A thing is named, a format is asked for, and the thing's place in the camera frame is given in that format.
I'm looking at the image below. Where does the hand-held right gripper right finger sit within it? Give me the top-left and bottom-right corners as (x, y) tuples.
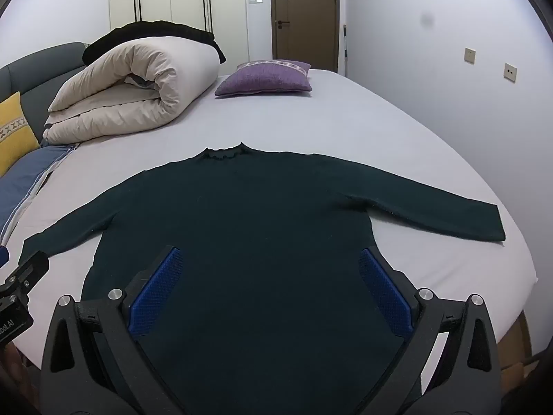
(358, 246), (502, 415)

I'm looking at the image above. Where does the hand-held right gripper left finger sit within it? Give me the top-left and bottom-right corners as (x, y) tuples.
(40, 246), (184, 415)

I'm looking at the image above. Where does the dark green sweater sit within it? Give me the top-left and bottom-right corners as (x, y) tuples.
(19, 142), (506, 415)

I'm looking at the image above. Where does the blue blanket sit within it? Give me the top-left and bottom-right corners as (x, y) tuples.
(0, 144), (81, 243)

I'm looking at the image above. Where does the yellow patterned pillow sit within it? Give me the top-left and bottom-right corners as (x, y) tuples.
(0, 92), (40, 177)

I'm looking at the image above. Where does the brown cardboard box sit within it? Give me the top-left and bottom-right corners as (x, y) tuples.
(499, 309), (534, 381)

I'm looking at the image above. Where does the grey padded headboard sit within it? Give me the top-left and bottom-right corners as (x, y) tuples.
(0, 42), (89, 148)

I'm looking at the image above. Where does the rolled beige duvet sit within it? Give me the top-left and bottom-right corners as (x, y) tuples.
(42, 35), (219, 145)

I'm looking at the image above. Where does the purple pillow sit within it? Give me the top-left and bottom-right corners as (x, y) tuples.
(215, 61), (312, 97)

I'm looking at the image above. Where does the black cloth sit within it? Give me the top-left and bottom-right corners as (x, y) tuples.
(82, 20), (226, 65)

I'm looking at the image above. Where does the brown wooden door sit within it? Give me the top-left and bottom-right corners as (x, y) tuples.
(270, 0), (340, 73)

